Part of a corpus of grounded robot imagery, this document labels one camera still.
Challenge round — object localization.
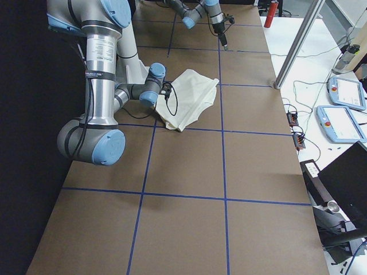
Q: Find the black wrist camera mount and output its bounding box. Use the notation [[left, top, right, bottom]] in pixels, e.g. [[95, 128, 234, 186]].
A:
[[223, 14, 235, 25], [160, 82, 173, 101]]

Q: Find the aluminium frame post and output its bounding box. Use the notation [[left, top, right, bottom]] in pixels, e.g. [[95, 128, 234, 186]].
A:
[[274, 0, 325, 89]]

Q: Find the black box with white label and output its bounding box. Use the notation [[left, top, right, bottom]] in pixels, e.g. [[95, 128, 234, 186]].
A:
[[300, 159, 334, 207]]

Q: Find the near grey teach pendant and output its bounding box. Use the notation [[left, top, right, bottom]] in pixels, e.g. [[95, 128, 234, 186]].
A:
[[316, 105, 366, 144]]

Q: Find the far small orange electronics box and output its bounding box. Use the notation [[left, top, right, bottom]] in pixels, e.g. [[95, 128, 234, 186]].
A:
[[286, 112, 299, 127]]

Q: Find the cream long sleeve cat shirt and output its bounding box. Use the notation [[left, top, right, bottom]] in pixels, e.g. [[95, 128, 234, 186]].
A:
[[156, 69, 219, 132]]

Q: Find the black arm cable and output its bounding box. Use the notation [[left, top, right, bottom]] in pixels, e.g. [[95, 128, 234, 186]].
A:
[[75, 42, 178, 155]]

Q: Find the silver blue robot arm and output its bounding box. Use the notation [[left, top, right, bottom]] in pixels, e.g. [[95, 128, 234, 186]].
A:
[[163, 0, 235, 50], [47, 1, 166, 166]]

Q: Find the silver metal cup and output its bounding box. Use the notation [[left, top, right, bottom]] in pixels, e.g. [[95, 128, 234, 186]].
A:
[[326, 201, 340, 214]]

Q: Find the grey teach pendant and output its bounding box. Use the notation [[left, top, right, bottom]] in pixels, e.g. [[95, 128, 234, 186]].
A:
[[316, 105, 366, 144], [327, 76, 366, 111]]

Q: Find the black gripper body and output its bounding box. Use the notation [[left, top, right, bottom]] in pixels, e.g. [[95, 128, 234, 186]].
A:
[[212, 22, 225, 37]]

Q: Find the red cylinder bottle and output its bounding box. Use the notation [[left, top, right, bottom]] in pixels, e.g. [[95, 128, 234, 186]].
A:
[[264, 0, 279, 28]]

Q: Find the black monitor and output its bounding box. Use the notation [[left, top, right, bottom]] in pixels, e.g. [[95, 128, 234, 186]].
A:
[[318, 142, 366, 228]]

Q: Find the far grey teach pendant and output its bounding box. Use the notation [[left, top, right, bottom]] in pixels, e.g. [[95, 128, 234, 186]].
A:
[[327, 76, 366, 111]]

